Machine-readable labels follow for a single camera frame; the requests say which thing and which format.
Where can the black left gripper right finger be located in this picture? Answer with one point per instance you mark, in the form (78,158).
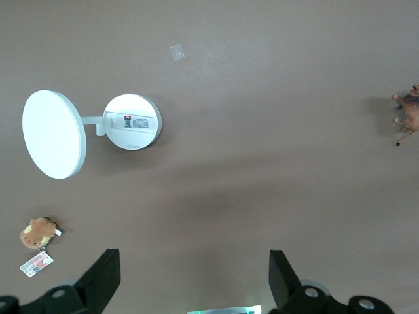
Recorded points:
(284,284)

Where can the clear tape piece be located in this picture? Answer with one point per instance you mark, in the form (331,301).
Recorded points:
(178,52)

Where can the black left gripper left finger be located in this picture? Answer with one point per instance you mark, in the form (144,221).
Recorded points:
(98,281)

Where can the white round desk lamp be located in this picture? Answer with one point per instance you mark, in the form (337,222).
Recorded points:
(52,134)

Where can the printed card tag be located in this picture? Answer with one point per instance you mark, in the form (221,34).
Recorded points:
(36,264)

